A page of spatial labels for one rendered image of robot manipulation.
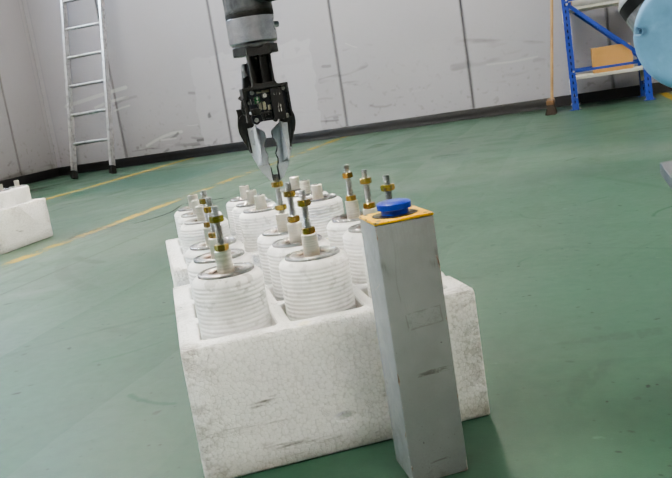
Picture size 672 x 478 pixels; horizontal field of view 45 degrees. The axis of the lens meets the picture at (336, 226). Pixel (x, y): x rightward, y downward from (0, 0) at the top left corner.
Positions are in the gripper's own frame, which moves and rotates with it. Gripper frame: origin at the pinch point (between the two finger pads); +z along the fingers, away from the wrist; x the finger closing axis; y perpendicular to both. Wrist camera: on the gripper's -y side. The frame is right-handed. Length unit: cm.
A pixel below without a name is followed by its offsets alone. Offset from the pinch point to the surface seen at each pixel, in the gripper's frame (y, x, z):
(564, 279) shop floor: -24, 59, 35
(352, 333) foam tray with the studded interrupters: 31.8, 3.2, 19.4
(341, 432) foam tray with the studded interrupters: 31.9, -0.4, 32.2
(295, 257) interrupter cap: 25.3, -1.8, 9.5
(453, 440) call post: 45, 11, 31
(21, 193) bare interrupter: -251, -88, 12
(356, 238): 15.2, 8.8, 10.5
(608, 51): -475, 328, -7
